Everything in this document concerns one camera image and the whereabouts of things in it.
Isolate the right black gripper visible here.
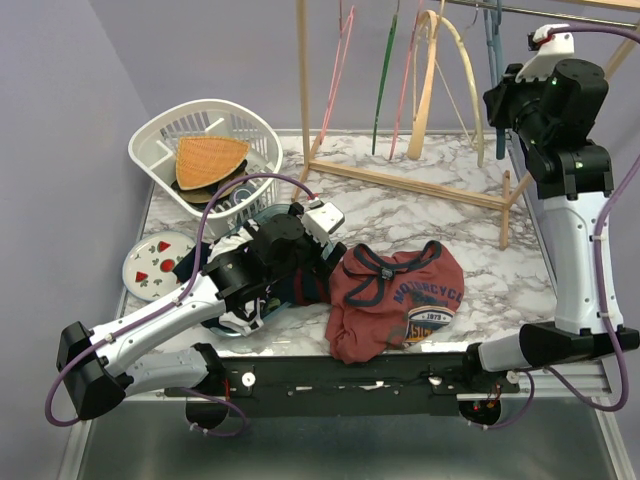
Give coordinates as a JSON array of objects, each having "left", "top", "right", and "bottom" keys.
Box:
[{"left": 484, "top": 61, "right": 551, "bottom": 148}]

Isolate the red tank top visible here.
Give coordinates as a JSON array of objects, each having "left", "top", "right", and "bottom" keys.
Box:
[{"left": 325, "top": 240, "right": 465, "bottom": 364}]

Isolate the blue plastic hanger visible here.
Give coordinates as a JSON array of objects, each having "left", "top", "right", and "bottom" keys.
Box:
[{"left": 482, "top": 0, "right": 509, "bottom": 161}]

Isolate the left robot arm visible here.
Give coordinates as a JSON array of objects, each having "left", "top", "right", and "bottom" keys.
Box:
[{"left": 54, "top": 204, "right": 346, "bottom": 421}]

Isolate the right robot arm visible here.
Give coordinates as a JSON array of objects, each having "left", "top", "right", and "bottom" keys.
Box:
[{"left": 459, "top": 59, "right": 639, "bottom": 392}]

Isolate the cream plastic hanger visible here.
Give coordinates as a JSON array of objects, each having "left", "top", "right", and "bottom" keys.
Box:
[{"left": 436, "top": 17, "right": 485, "bottom": 168}]

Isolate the light wooden hanger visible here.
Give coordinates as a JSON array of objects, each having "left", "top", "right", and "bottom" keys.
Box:
[{"left": 406, "top": 10, "right": 439, "bottom": 160}]

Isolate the green plastic hanger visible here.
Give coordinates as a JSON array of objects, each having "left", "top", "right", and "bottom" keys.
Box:
[{"left": 371, "top": 0, "right": 401, "bottom": 155}]

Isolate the wooden clothes rack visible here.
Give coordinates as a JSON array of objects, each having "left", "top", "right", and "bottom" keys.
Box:
[{"left": 290, "top": 0, "right": 640, "bottom": 251}]

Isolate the black white striped garment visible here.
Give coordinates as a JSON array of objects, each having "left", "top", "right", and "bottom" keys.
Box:
[{"left": 201, "top": 227, "right": 264, "bottom": 337}]

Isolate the orange woven fan mat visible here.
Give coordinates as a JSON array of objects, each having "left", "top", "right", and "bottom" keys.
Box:
[{"left": 175, "top": 136, "right": 250, "bottom": 191}]

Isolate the watermelon pattern plate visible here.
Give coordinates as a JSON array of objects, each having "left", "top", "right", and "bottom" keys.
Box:
[{"left": 122, "top": 231, "right": 195, "bottom": 302}]

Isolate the white plastic laundry basket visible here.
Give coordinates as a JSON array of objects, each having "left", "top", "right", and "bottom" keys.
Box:
[{"left": 128, "top": 99, "right": 283, "bottom": 237}]

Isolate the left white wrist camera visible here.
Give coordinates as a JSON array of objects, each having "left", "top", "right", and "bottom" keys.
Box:
[{"left": 301, "top": 199, "right": 345, "bottom": 246}]

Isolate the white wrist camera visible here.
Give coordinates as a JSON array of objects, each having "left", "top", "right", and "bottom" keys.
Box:
[
  {"left": 301, "top": 199, "right": 345, "bottom": 246},
  {"left": 515, "top": 24, "right": 575, "bottom": 83}
]

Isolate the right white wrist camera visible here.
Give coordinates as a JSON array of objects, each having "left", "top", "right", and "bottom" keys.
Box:
[{"left": 515, "top": 24, "right": 575, "bottom": 83}]

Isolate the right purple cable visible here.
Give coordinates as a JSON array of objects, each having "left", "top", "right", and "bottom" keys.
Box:
[{"left": 472, "top": 20, "right": 640, "bottom": 431}]

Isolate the purple cable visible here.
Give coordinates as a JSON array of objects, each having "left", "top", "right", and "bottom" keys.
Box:
[
  {"left": 45, "top": 174, "right": 321, "bottom": 439},
  {"left": 472, "top": 20, "right": 640, "bottom": 431}
]

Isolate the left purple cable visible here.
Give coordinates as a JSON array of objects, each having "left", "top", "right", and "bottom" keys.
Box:
[{"left": 45, "top": 174, "right": 321, "bottom": 439}]

